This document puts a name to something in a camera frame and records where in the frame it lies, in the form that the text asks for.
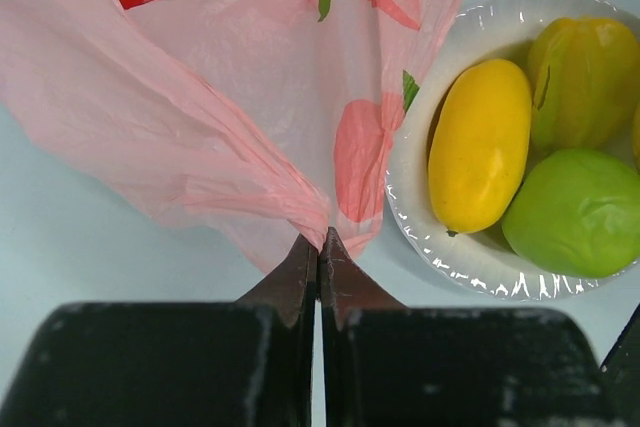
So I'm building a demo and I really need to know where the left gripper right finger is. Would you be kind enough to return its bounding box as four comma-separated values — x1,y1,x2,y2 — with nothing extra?
317,230,624,426

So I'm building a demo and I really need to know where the yellow fake mango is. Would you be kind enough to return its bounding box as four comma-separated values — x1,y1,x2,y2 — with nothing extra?
427,59,532,236

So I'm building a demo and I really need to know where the white paper plate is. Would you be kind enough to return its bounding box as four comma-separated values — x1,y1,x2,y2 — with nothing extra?
385,0,639,301

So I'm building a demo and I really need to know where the green fake apple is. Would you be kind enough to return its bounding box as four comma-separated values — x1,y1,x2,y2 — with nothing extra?
502,149,639,278

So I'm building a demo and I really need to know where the pink plastic bag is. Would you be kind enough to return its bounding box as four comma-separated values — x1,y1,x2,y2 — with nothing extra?
1,0,462,270

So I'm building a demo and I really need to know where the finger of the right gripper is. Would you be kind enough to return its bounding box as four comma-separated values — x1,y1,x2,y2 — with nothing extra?
601,306,640,427

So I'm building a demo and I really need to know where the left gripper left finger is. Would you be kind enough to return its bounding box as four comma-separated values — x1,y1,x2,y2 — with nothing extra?
1,238,318,426

